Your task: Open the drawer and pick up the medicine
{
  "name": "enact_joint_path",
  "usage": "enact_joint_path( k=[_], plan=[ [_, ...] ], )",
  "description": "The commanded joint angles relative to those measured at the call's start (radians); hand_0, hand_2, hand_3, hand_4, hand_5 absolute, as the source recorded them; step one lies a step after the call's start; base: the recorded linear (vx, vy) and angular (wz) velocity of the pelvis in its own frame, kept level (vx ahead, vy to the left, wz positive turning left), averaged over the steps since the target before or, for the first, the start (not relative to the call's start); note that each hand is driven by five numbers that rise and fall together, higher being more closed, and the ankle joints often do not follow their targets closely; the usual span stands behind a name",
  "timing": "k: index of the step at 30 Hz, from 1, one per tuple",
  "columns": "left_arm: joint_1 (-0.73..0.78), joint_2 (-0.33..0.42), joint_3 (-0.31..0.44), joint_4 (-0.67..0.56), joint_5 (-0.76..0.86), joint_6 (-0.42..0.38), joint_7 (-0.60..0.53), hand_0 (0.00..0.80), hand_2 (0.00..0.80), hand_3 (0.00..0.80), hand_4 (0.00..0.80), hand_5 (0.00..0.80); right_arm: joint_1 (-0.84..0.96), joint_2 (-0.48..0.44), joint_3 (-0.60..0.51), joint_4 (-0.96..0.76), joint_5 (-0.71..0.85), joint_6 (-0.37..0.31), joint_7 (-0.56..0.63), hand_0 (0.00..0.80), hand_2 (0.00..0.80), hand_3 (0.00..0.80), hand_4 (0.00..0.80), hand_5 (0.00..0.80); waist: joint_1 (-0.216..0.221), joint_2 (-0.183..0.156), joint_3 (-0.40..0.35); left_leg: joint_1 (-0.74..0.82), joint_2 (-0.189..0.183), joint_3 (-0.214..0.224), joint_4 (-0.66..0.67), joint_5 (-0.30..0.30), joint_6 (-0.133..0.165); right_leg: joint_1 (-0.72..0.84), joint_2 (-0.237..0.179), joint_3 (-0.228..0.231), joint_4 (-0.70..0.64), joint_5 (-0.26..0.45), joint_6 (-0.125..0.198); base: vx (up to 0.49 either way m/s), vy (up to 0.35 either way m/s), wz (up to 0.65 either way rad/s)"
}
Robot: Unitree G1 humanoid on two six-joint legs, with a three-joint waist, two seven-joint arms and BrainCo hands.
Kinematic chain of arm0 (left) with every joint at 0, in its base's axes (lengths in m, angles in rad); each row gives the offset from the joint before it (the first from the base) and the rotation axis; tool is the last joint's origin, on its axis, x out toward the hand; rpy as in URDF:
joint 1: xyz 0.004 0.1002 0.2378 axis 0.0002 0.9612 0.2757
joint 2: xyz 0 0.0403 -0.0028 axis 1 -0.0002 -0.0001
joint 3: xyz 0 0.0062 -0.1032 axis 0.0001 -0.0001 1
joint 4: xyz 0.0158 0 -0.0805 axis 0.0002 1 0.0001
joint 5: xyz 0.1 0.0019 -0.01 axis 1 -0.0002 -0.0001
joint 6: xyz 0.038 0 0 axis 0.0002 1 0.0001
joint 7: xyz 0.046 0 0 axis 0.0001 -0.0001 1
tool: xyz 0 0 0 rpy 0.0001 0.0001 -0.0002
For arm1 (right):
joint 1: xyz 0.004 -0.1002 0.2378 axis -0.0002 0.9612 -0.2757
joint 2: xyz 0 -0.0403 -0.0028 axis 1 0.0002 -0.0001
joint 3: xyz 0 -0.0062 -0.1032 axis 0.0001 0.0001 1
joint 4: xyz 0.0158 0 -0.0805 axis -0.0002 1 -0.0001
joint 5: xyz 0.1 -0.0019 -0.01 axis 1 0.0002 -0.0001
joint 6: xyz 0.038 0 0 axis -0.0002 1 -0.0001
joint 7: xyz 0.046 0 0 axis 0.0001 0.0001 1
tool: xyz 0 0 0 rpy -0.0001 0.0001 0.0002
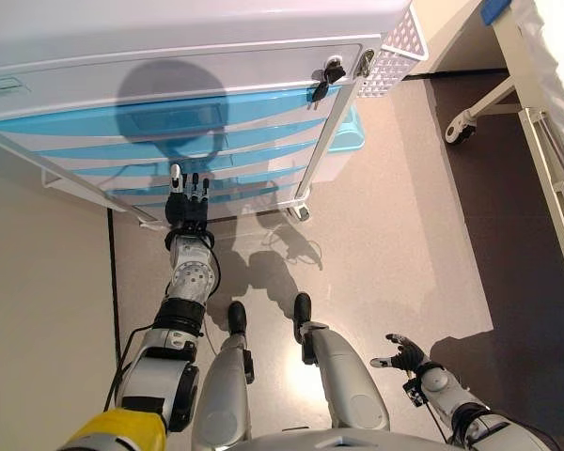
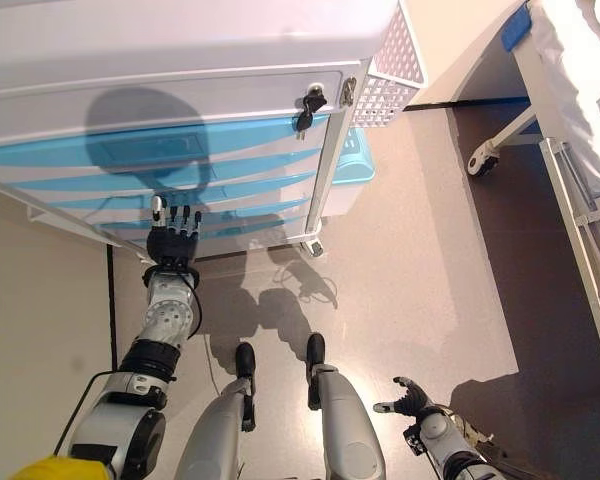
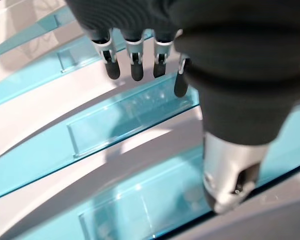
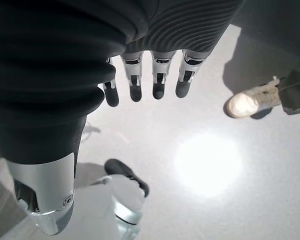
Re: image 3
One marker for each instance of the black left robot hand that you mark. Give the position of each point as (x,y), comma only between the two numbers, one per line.
(227,62)

